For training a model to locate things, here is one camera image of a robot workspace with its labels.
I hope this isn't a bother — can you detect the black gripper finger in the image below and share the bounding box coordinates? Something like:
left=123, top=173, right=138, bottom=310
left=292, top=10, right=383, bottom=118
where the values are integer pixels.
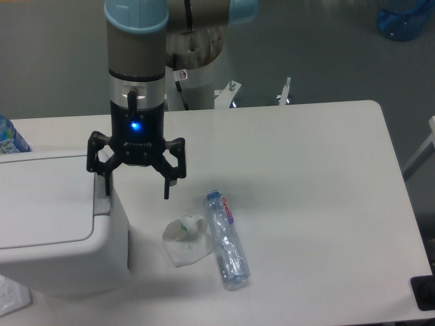
left=152, top=137, right=186, bottom=199
left=86, top=130, right=123, bottom=196

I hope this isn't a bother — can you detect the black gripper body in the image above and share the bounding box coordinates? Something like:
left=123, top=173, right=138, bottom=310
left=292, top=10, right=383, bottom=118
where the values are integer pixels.
left=109, top=102, right=166, bottom=166

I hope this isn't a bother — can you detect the white push-lid trash can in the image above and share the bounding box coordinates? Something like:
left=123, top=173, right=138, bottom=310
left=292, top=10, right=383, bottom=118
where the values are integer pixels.
left=1, top=149, right=132, bottom=296

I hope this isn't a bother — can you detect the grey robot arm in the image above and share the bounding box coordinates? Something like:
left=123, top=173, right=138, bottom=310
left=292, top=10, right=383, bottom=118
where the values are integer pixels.
left=86, top=1, right=258, bottom=198

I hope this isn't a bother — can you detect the blue labelled bottle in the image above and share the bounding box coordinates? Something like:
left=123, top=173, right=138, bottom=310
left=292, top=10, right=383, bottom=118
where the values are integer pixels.
left=1, top=115, right=32, bottom=155

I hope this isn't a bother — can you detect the crumpled white tissue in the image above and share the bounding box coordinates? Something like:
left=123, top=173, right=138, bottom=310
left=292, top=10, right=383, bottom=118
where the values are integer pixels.
left=162, top=215, right=213, bottom=268

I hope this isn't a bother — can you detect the crushed clear plastic bottle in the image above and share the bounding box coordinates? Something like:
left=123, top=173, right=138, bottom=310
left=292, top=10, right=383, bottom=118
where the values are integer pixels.
left=204, top=190, right=251, bottom=291

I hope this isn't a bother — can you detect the blue water jug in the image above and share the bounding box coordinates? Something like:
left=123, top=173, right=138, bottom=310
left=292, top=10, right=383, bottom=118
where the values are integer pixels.
left=375, top=1, right=434, bottom=41

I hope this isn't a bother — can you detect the black device at edge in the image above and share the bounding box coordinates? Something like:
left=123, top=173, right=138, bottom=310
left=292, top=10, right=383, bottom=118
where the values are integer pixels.
left=411, top=275, right=434, bottom=311

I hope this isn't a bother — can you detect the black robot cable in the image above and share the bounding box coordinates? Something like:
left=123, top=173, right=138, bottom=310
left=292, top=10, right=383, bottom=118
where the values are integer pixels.
left=171, top=52, right=191, bottom=111

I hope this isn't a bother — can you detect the white frame at right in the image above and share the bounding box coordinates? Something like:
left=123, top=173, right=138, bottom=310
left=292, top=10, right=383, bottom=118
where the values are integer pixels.
left=402, top=116, right=434, bottom=182

